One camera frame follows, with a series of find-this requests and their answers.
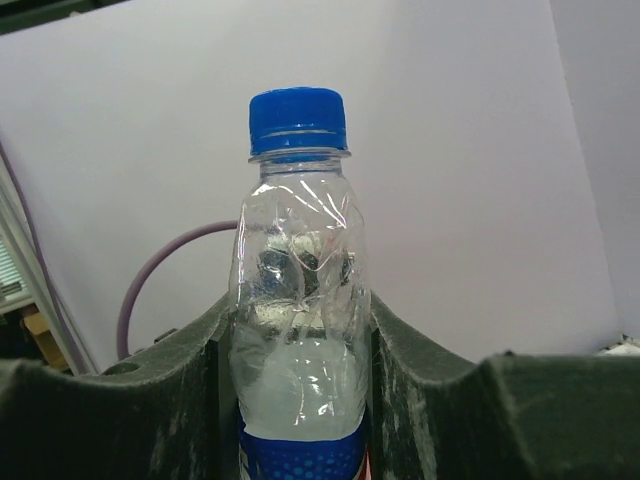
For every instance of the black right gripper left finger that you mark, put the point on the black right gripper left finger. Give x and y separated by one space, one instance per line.
166 412

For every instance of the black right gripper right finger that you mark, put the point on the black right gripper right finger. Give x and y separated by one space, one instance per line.
435 415

